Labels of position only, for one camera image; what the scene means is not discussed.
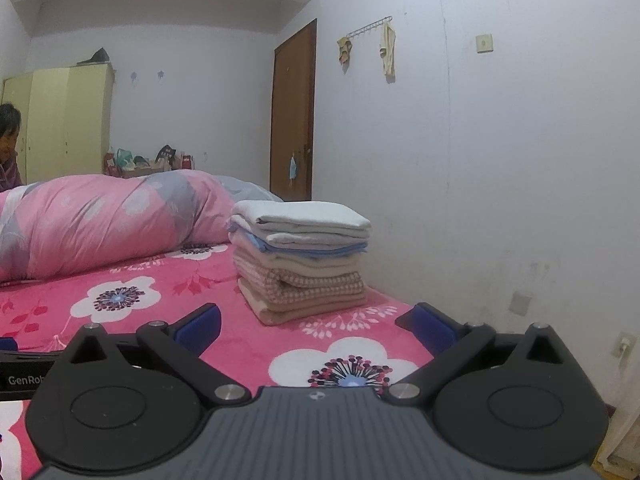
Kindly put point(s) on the small yellow hanging cloth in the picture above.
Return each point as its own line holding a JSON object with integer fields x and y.
{"x": 345, "y": 50}

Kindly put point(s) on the pale yellow wardrobe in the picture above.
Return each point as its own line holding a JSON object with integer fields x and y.
{"x": 65, "y": 125}

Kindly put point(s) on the long yellow hanging cloth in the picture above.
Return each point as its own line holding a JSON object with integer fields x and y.
{"x": 387, "y": 52}

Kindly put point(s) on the brown wooden door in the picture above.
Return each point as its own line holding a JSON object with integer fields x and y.
{"x": 295, "y": 110}

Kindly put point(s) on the dark patterned bag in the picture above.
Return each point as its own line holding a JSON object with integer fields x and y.
{"x": 166, "y": 157}

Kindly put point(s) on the cream white folded garment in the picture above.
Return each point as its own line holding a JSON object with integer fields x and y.
{"x": 310, "y": 242}

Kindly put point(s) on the grey wall socket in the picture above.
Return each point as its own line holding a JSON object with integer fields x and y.
{"x": 520, "y": 304}

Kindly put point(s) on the cream wall switch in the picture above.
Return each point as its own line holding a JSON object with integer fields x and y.
{"x": 484, "y": 43}

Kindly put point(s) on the white wall hook rack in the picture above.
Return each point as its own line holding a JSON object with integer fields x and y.
{"x": 370, "y": 27}

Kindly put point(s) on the pink grey floral duvet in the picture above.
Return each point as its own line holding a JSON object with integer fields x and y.
{"x": 100, "y": 220}

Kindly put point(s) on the teal bag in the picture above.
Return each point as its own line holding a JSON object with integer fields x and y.
{"x": 125, "y": 162}

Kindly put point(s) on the pale beige folded garment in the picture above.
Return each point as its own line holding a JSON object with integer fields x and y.
{"x": 290, "y": 266}

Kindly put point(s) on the white socket with plug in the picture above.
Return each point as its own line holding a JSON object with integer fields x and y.
{"x": 625, "y": 345}

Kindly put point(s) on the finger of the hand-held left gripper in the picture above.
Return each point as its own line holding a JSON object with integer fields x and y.
{"x": 7, "y": 345}

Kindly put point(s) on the red box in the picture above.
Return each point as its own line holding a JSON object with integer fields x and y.
{"x": 186, "y": 161}

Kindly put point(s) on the blue folded garment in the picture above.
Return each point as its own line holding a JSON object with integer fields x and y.
{"x": 280, "y": 249}

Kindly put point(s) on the pink floral blanket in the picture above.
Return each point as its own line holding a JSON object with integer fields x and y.
{"x": 200, "y": 290}

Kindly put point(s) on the blue face mask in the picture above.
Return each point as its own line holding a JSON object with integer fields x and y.
{"x": 293, "y": 167}

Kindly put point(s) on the pink checked folded garment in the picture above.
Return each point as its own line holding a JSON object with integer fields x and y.
{"x": 310, "y": 287}

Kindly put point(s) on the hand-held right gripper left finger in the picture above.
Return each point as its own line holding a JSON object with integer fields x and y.
{"x": 200, "y": 330}

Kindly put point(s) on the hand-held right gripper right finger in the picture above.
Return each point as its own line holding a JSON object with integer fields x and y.
{"x": 430, "y": 327}

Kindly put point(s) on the dark item atop wardrobe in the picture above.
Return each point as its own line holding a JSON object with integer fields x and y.
{"x": 95, "y": 57}

